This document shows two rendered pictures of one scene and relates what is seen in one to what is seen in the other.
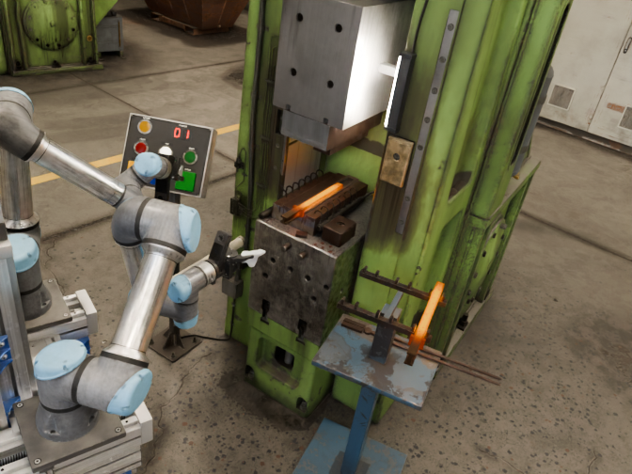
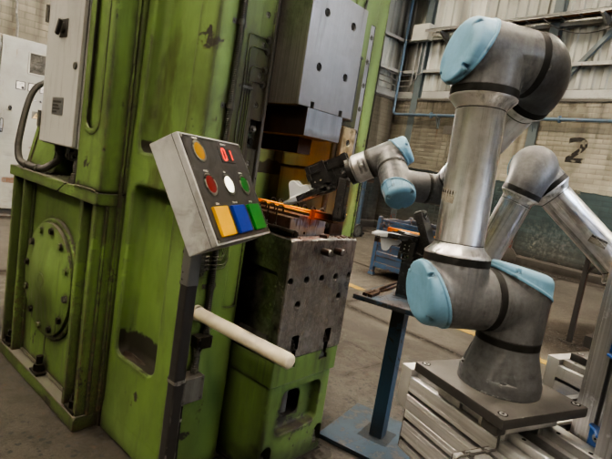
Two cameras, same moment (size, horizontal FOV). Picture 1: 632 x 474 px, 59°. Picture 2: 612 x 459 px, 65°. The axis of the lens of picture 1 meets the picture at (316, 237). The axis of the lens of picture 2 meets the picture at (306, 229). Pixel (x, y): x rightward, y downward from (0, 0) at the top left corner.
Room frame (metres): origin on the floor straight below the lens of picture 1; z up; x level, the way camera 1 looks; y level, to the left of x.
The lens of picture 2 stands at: (1.54, 1.81, 1.17)
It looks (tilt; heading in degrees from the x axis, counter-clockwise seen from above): 7 degrees down; 282
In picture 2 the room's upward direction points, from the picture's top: 9 degrees clockwise
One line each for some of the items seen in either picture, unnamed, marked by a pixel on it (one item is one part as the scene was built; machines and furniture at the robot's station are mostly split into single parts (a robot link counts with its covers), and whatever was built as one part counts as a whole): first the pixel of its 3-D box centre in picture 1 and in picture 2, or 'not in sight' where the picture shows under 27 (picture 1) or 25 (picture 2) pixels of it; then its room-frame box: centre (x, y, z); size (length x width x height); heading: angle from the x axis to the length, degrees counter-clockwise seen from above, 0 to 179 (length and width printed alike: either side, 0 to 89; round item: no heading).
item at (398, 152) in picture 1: (396, 161); (345, 147); (1.86, -0.24, 1.27); 0.09 x 0.02 x 0.17; 62
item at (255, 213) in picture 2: (185, 181); (255, 217); (1.96, 0.54, 1.01); 0.07 x 0.05 x 0.07; 87
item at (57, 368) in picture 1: (64, 371); not in sight; (0.94, 0.55, 0.98); 0.13 x 0.12 x 0.14; 83
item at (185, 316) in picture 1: (181, 308); not in sight; (1.36, 0.38, 0.88); 0.11 x 0.08 x 0.11; 83
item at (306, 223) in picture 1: (322, 198); (269, 214); (2.08, 0.00, 0.96); 0.42 x 0.20 x 0.09; 152
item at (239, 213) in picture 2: not in sight; (240, 219); (1.96, 0.64, 1.01); 0.07 x 0.05 x 0.07; 87
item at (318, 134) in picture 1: (335, 117); (282, 122); (2.08, 0.00, 1.32); 0.42 x 0.20 x 0.10; 152
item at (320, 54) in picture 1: (355, 55); (300, 59); (2.06, -0.04, 1.56); 0.42 x 0.39 x 0.40; 152
